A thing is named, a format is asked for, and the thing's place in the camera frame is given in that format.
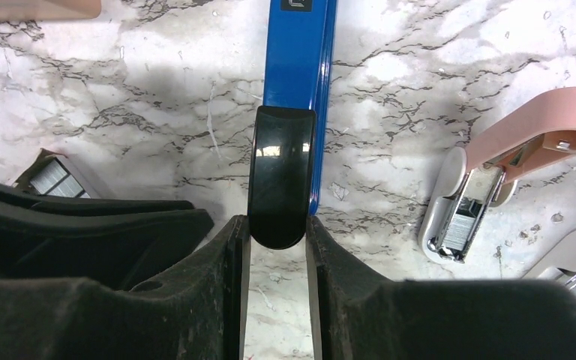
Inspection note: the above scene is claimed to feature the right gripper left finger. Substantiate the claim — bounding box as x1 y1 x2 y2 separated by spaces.
0 215 251 359

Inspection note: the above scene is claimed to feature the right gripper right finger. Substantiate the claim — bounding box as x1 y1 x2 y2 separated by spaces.
305 217 576 359

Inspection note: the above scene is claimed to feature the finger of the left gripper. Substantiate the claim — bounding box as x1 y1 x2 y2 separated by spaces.
0 184 214 290

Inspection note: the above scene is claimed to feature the staple tray with staples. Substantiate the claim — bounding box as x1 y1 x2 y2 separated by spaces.
11 148 101 199

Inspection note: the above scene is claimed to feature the pink eraser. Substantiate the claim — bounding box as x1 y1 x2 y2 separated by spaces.
418 87 576 263

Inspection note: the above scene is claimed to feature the orange desk organizer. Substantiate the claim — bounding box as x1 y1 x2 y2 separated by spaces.
0 0 102 21

